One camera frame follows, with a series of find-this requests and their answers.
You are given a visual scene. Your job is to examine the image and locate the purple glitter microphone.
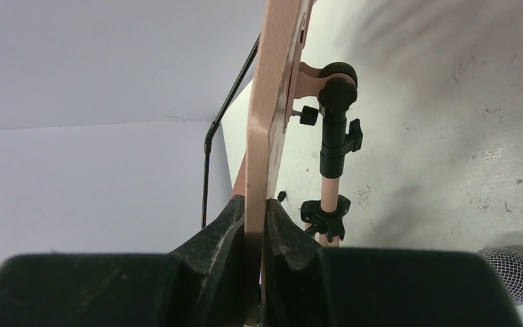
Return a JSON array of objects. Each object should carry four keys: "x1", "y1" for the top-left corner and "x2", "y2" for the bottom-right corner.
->
[{"x1": 477, "y1": 247, "x2": 523, "y2": 305}]

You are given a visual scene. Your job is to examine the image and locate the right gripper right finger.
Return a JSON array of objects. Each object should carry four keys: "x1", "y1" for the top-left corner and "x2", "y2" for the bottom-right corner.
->
[{"x1": 262, "y1": 200, "x2": 522, "y2": 327}]

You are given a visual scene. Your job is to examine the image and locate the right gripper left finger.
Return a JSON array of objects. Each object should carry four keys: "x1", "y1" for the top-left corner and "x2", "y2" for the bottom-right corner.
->
[{"x1": 0, "y1": 196, "x2": 245, "y2": 326}]

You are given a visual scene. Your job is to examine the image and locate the pink music stand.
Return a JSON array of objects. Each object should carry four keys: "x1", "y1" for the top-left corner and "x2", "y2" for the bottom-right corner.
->
[{"x1": 212, "y1": 1, "x2": 363, "y2": 326}]

